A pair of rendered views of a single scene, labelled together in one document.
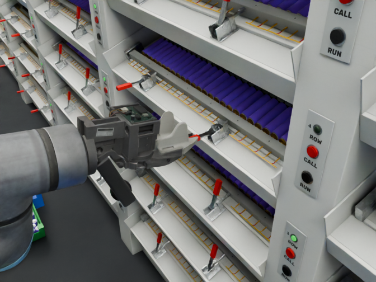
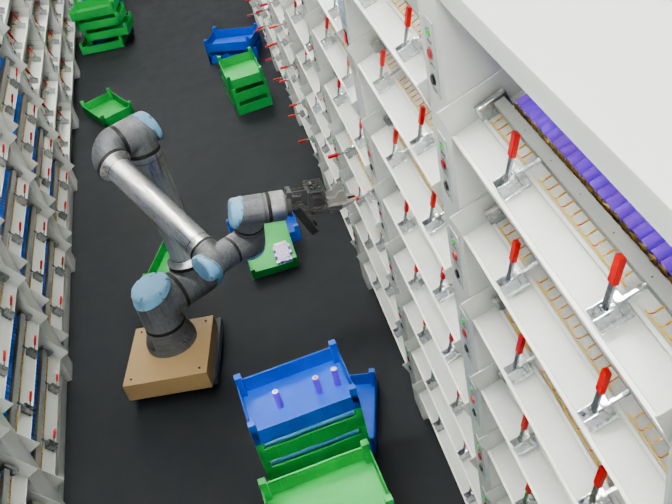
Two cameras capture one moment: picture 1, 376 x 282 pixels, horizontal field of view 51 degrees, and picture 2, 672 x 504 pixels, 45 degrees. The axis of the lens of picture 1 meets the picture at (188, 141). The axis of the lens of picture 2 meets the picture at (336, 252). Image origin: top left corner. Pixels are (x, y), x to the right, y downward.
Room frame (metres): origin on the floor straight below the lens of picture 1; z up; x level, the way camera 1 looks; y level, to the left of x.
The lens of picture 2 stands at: (-1.22, -0.92, 2.19)
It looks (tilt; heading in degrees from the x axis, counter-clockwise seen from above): 39 degrees down; 29
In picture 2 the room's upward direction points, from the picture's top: 14 degrees counter-clockwise
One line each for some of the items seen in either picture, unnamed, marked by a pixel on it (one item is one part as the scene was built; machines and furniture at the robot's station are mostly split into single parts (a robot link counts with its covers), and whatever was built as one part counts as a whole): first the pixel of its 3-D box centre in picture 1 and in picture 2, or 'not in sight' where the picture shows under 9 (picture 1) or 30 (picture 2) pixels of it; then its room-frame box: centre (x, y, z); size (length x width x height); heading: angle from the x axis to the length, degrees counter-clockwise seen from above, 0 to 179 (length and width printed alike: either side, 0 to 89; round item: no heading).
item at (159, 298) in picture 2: not in sight; (158, 301); (0.46, 0.79, 0.32); 0.17 x 0.15 x 0.18; 155
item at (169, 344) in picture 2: not in sight; (168, 330); (0.45, 0.79, 0.18); 0.19 x 0.19 x 0.10
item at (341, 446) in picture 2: not in sight; (308, 427); (0.02, 0.01, 0.36); 0.30 x 0.20 x 0.08; 128
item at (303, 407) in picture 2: not in sight; (296, 390); (0.02, 0.01, 0.52); 0.30 x 0.20 x 0.08; 128
